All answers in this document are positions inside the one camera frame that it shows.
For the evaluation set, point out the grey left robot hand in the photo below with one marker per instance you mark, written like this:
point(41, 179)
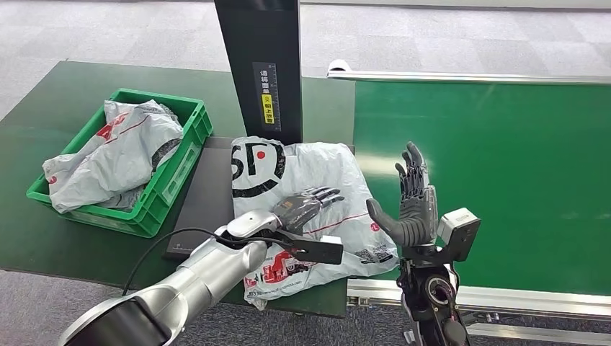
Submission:
point(300, 207)

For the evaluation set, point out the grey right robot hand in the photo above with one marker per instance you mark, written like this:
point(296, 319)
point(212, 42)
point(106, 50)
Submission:
point(415, 219)

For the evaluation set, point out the grey plastic courier bag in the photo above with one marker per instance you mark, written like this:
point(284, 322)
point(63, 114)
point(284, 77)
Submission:
point(119, 153)
point(125, 199)
point(320, 167)

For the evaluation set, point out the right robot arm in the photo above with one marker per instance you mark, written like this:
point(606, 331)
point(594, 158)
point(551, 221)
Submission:
point(429, 296)

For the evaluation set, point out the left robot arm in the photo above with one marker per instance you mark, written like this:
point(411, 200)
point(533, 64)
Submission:
point(210, 277)

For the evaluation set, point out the green conveyor belt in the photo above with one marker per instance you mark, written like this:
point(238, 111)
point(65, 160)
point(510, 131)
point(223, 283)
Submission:
point(501, 181)

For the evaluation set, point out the black inbound machine column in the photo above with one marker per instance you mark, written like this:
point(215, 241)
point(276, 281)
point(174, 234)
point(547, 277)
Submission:
point(258, 38)

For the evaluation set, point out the yellow and black column label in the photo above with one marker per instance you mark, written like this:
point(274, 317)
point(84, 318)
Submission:
point(267, 109)

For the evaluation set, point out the green plastic crate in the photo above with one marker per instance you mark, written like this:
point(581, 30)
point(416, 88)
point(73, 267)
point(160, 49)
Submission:
point(164, 191)

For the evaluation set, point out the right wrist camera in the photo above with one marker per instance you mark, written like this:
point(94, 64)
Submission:
point(457, 231)

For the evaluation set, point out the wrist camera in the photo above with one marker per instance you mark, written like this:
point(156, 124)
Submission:
point(320, 253)
point(457, 231)

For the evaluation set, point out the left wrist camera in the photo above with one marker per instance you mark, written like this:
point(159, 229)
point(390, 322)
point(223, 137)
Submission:
point(320, 253)

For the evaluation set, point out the black inbound machine base plate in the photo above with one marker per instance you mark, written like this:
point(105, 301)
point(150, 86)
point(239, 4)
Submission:
point(205, 200)

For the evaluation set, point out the aluminium conveyor side rail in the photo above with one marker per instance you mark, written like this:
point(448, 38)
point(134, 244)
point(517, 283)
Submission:
point(525, 301)

